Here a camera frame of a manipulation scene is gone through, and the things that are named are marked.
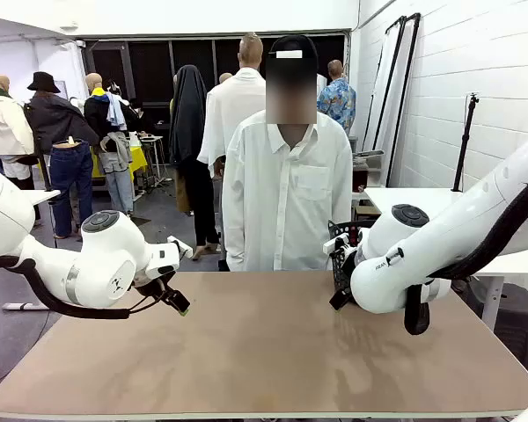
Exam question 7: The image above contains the black cap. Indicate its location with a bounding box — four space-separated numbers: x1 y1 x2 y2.
268 33 319 61

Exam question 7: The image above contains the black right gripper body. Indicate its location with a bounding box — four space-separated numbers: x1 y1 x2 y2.
334 241 364 291

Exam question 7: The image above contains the person in blue floral shirt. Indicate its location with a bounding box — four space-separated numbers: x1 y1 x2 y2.
316 59 357 137

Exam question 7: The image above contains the mannequin in cream jacket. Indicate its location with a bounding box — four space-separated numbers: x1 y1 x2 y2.
0 73 35 181

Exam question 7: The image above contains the mannequin in black cloak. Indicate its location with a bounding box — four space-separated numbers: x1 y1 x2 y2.
169 64 221 260

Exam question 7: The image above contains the black framed white panel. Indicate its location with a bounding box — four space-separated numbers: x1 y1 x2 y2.
385 11 422 188
363 15 408 153

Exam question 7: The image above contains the black left arm hose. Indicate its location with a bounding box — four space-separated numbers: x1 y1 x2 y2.
0 256 131 320

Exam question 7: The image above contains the black arm hose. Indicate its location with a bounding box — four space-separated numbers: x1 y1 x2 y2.
403 173 528 336
0 256 131 320

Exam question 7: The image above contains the yellow tablecloth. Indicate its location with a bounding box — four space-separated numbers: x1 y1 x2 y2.
90 144 149 179

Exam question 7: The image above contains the mannequin with yellow scarf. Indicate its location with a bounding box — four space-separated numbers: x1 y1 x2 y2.
84 72 136 216

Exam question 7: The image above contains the person in white shirt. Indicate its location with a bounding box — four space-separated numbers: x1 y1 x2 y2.
222 33 354 273

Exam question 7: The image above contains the black perforated plastic basket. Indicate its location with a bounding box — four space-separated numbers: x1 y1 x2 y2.
327 219 379 295

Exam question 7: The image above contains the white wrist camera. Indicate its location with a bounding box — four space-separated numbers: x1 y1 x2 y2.
166 236 194 260
323 232 351 257

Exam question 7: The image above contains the black tripod stand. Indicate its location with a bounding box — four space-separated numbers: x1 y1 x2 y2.
451 91 481 193

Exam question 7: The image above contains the small white folding table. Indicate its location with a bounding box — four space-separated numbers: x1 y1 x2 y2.
138 134 171 188

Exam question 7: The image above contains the mannequin with black hat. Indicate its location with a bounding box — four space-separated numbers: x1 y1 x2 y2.
24 71 99 241

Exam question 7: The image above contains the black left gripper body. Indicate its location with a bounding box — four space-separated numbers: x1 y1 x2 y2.
134 267 177 304

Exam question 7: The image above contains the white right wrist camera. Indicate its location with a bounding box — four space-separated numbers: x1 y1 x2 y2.
323 232 351 257

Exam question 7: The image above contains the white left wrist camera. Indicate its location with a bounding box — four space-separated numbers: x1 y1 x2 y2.
166 236 194 260

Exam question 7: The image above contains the glass jar with brown liquid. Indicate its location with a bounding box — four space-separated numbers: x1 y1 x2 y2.
352 166 370 193

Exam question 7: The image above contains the black right arm hose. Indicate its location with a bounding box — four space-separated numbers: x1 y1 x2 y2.
403 173 528 336

